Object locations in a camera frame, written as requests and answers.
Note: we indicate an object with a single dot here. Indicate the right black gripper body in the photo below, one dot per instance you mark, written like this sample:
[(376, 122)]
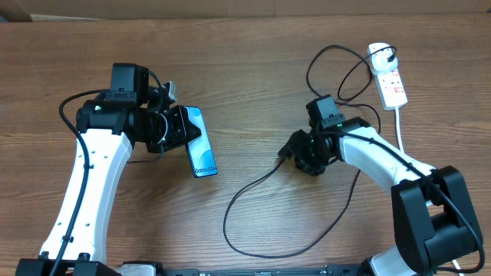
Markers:
[(310, 152)]

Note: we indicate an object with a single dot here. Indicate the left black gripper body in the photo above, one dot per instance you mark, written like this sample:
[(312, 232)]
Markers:
[(175, 127)]

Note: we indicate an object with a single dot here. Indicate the Samsung Galaxy smartphone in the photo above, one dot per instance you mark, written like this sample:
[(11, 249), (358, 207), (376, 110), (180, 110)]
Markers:
[(199, 149)]

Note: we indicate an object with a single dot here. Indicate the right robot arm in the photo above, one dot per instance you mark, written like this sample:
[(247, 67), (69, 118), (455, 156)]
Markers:
[(434, 219)]

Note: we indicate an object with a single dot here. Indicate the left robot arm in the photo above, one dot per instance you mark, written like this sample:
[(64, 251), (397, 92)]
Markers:
[(107, 128)]

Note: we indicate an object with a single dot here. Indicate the white USB charger plug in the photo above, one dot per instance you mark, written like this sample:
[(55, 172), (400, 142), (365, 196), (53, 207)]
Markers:
[(382, 58)]

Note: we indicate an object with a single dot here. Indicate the white power strip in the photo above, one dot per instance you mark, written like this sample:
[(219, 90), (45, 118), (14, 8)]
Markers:
[(391, 90)]

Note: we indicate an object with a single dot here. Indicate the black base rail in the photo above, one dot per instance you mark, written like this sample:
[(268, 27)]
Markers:
[(268, 272)]

